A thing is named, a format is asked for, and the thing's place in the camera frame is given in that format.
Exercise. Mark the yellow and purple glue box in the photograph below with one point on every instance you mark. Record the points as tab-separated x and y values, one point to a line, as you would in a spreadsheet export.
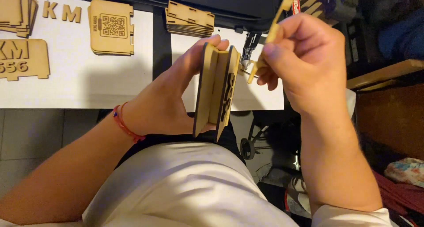
318	0

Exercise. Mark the black and silver glue tube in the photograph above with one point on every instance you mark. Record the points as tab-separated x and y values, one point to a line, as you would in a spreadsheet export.
250	48

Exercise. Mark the brown wooden board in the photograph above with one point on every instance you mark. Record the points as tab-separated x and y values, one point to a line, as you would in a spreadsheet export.
384	74

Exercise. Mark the blue fabric item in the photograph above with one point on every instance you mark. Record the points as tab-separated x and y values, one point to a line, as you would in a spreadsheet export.
402	35

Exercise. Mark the wooden letter cutout, straight legs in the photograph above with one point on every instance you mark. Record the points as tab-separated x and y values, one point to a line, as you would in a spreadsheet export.
49	9

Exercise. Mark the stack of plain wooden panels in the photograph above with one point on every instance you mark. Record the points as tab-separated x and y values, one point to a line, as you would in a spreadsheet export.
16	10

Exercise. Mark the wooden letter cutout, wide peaks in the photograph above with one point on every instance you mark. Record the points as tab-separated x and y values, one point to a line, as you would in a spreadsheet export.
72	14

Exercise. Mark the colourful patterned cloth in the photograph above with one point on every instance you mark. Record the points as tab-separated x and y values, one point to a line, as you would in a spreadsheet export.
405	171

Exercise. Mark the narrow wooden slotted strip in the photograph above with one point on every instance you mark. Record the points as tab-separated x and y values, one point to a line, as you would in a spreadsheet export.
275	31

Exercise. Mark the large white paper sheet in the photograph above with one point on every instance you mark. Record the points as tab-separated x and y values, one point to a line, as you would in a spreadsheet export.
79	71

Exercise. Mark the person's right hand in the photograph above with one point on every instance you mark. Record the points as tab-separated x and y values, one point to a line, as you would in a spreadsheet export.
308	61

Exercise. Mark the wooden panel with raised letters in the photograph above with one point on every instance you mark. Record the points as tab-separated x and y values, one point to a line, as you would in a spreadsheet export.
23	59

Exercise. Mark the black chair base with wheel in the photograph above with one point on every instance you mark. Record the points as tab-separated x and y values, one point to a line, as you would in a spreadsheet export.
253	142

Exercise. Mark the person's white shirt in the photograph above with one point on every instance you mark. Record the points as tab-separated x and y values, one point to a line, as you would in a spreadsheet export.
185	187

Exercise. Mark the small white paper sheet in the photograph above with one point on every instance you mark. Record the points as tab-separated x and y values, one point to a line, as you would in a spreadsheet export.
251	94

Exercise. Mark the wooden panel box assembly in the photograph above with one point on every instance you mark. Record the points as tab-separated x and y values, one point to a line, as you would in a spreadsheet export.
215	88

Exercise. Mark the dark red cloth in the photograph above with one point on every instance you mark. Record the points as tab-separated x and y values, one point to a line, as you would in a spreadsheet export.
397	194

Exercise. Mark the stack of code-engraved wooden panels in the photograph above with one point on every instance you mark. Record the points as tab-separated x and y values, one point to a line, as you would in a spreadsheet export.
112	27

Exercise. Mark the stack of slotted wooden panels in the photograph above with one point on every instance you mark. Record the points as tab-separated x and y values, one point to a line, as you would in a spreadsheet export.
189	20

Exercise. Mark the person's left hand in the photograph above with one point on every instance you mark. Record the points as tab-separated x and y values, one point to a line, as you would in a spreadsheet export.
159	104

